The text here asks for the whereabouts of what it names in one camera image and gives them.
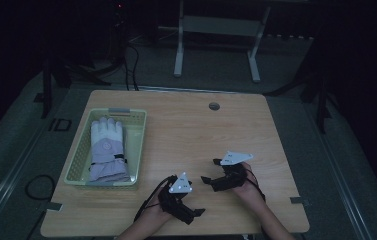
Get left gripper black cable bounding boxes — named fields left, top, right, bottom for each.
left=133, top=175, right=171, bottom=223

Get pale green plastic basket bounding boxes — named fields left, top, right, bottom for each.
left=63, top=107, right=148, bottom=187

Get grey tape piece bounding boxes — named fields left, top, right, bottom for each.
left=289, top=196, right=311, bottom=206

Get lilac ski glove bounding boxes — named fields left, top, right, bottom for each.
left=88, top=116, right=132, bottom=183

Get dark device with red light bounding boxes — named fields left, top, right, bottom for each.
left=108, top=0, right=128, bottom=69

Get person's right hand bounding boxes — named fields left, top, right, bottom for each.
left=233, top=162, right=267, bottom=206

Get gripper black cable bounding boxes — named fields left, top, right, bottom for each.
left=245, top=168, right=267, bottom=203
left=133, top=175, right=171, bottom=223

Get black floor bracket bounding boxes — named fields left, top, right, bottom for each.
left=48, top=117, right=73, bottom=133

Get black metal stand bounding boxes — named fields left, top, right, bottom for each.
left=264, top=64, right=335, bottom=135
left=40, top=56, right=112, bottom=120

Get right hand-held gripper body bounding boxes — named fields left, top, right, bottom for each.
left=210, top=150, right=254, bottom=193

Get white metal stand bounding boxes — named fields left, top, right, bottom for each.
left=173, top=0, right=272, bottom=84

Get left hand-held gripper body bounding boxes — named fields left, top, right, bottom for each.
left=157, top=171, right=196, bottom=226

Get black floor cable loop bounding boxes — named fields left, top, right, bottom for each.
left=24, top=174, right=57, bottom=202

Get person's left hand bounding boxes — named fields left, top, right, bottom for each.
left=143, top=191, right=174, bottom=225

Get black hanging cables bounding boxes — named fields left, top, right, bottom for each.
left=121, top=42, right=141, bottom=92

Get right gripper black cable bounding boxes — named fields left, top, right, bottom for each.
left=245, top=168, right=267, bottom=203

